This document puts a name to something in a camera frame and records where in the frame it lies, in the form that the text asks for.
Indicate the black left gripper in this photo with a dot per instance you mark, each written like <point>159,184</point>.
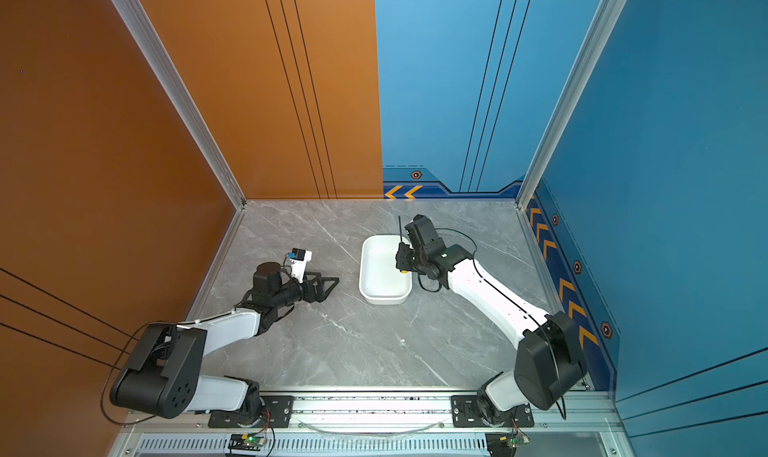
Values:
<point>319,295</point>

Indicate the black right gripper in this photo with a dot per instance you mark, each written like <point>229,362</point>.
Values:
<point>401,255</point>

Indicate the black screwdriver with yellow tip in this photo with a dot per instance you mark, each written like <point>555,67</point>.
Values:
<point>400,230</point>

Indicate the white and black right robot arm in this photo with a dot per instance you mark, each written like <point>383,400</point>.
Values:
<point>549,360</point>

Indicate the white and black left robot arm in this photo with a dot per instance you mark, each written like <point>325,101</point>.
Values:
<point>162,377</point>

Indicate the white rectangular plastic bin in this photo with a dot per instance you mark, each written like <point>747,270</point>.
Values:
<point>380,282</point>

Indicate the green left circuit board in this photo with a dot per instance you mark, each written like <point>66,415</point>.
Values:
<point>247,444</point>

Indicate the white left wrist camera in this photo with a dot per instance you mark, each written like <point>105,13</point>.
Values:
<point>297,262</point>

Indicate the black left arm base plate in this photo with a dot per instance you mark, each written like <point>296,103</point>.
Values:
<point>273,411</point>

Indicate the aluminium front frame rail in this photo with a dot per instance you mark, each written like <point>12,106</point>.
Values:
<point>386,422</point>

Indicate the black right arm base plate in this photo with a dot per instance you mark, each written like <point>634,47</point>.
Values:
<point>466,413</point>

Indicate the right circuit board with wires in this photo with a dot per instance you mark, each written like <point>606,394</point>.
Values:
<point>505,444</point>

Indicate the aluminium right corner post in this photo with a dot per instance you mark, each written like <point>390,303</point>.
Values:
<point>595,40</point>

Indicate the aluminium corner post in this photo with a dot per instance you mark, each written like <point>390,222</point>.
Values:
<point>143,32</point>
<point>595,40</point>

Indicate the aluminium left corner post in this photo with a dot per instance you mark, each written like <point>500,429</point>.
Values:
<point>143,32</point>

